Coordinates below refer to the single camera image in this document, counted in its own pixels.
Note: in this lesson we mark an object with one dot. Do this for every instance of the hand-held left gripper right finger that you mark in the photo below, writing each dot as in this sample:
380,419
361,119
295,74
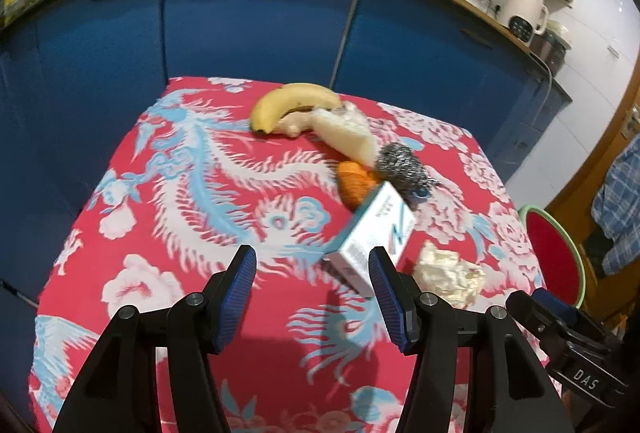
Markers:
390,298

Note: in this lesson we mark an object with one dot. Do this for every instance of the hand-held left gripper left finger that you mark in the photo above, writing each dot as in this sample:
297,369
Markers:
235,303

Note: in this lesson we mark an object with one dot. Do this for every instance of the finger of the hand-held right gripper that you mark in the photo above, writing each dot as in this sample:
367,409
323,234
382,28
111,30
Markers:
530,313
555,305

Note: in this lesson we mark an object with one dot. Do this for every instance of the red bucket with green rim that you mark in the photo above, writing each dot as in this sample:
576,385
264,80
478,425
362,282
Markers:
550,253

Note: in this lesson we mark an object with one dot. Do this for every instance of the white tissue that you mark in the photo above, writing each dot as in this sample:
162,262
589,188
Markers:
447,275

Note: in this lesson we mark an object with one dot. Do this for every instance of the white cardboard box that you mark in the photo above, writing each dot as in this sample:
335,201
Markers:
372,233

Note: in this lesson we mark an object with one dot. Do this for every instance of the steel wool scrubber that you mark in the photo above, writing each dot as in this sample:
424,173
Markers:
400,165

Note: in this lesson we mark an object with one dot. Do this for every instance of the white plastic bag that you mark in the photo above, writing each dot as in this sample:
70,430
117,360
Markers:
345,135

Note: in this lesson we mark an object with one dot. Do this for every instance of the red floral tablecloth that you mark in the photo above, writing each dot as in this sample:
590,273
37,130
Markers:
200,193

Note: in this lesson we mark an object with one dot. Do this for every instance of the blue plaid shirt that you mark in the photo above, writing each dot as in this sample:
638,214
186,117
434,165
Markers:
620,193

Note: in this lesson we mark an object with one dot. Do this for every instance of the wooden door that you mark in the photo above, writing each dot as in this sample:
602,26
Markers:
590,163

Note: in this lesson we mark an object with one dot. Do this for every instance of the ginger root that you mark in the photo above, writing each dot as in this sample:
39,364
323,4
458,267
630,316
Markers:
295,123

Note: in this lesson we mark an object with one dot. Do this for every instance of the yellow banana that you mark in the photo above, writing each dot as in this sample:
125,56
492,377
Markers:
280,105

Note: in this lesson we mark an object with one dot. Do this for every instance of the dark rice cooker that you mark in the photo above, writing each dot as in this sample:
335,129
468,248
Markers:
547,50

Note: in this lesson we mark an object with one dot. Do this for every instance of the white bowl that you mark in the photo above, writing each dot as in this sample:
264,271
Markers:
559,30

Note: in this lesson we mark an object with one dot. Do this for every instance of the blue kitchen base cabinet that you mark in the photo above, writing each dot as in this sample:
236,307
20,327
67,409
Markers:
250,23

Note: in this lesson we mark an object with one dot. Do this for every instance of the white electric kettle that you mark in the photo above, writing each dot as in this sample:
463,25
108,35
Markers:
525,8

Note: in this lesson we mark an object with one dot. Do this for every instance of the white light switch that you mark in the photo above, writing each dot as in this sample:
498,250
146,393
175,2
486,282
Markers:
613,51

